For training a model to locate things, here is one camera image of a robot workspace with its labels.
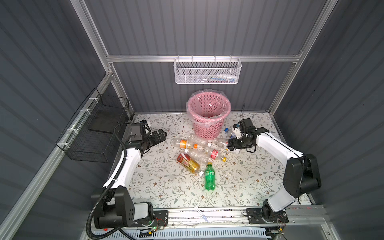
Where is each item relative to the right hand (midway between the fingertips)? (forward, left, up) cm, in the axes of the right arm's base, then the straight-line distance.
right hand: (236, 145), depth 91 cm
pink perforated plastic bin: (+9, +16, +1) cm, 18 cm away
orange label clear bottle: (+4, +34, -3) cm, 34 cm away
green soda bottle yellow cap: (-18, +17, -4) cm, 25 cm away
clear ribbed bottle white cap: (+8, +9, -8) cm, 14 cm away
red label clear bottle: (-4, +14, -3) cm, 15 cm away
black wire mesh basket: (-8, +75, +22) cm, 79 cm away
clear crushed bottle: (-6, +23, -2) cm, 23 cm away
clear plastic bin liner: (+30, +17, +5) cm, 35 cm away
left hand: (+1, +46, +10) cm, 47 cm away
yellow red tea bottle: (-10, +31, -2) cm, 32 cm away
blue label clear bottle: (+17, +3, -6) cm, 19 cm away
